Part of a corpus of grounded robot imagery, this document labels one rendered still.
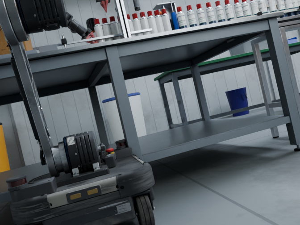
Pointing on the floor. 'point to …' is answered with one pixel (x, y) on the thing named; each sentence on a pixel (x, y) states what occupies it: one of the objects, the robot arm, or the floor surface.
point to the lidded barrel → (118, 135)
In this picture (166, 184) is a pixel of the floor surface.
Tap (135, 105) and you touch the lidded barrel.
